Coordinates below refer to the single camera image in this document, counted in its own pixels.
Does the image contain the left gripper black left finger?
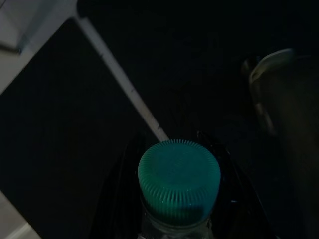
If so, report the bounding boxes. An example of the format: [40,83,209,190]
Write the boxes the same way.
[93,134,147,239]

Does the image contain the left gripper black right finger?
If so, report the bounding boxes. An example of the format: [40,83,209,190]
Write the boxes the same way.
[196,130,273,239]

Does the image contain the green-capped clear water bottle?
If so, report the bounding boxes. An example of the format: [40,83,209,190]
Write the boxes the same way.
[138,138,222,239]

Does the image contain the white slim bar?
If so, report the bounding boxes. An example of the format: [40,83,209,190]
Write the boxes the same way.
[73,16,170,142]

